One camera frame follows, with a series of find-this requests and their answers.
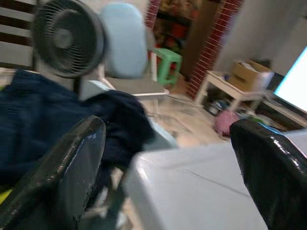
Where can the low screen stand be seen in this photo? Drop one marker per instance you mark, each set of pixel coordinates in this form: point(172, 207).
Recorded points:
point(280, 115)

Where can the light blue chair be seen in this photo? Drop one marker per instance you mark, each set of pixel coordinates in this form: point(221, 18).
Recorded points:
point(124, 40)

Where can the dark wooden slatted chair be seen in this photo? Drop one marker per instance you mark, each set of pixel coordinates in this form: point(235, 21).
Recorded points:
point(14, 26)

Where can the green plastic stool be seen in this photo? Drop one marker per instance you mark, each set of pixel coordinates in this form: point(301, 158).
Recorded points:
point(168, 62)

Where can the red brick pillar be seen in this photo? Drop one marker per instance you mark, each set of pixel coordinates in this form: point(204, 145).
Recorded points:
point(208, 52)
point(151, 24)

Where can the brown cardboard box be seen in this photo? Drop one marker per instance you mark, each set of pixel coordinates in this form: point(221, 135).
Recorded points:
point(249, 74)

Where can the black electric fan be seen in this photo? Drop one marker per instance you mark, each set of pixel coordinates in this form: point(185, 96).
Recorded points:
point(67, 38)

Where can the shelf with colourful goods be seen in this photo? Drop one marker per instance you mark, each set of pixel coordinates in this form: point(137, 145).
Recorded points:
point(172, 26)

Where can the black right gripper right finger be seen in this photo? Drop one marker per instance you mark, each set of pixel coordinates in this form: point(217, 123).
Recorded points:
point(275, 179)

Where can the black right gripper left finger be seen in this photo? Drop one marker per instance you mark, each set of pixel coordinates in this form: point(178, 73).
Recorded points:
point(60, 172)

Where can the bright flat screen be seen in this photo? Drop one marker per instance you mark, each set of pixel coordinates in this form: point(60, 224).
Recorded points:
point(295, 86)

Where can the white low side table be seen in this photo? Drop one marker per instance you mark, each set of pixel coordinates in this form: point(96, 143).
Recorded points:
point(223, 86)

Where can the pink fluffy cushion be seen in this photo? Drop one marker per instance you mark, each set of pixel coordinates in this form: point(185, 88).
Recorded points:
point(226, 123)

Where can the navy blue garment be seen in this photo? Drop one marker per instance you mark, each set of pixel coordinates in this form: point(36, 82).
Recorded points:
point(36, 115)

